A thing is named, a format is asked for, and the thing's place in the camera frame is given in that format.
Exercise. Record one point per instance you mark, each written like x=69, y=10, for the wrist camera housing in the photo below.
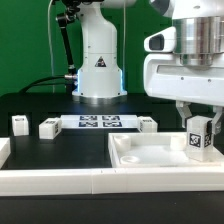
x=163, y=41

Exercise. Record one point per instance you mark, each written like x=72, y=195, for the white fence bar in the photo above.
x=218, y=158
x=5, y=150
x=111, y=180

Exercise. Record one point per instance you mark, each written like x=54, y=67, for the white left fence bar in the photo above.
x=5, y=150

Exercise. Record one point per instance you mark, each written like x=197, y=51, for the white square table top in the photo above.
x=153, y=150

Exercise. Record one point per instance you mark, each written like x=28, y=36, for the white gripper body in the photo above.
x=164, y=77

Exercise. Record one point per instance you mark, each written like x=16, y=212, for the white front fence bar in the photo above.
x=111, y=180

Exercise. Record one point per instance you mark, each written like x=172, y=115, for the white marker base plate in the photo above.
x=98, y=121

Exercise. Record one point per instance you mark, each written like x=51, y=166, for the white right fence bar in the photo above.
x=218, y=158

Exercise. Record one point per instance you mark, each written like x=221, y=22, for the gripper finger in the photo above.
x=217, y=120
x=184, y=111

